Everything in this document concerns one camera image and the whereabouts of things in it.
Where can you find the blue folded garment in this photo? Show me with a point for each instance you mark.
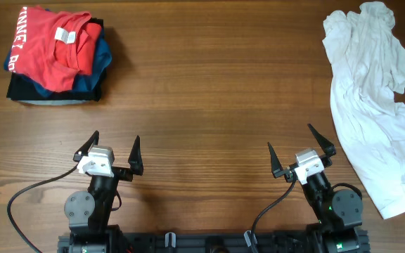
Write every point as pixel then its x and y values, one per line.
pixel 93 29

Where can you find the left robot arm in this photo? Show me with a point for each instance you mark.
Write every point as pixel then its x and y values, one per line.
pixel 88 211

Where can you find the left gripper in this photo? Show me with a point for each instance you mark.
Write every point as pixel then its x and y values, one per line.
pixel 120 171

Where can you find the red folded t-shirt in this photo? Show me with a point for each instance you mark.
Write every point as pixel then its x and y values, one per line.
pixel 53 48

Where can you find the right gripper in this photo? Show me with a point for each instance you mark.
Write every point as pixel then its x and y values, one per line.
pixel 290 169

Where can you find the white t-shirt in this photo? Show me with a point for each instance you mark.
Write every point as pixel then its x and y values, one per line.
pixel 368 65

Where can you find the black folded garment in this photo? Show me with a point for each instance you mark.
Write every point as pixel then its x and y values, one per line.
pixel 85 88

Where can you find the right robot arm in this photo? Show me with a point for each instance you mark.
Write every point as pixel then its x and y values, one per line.
pixel 338 207

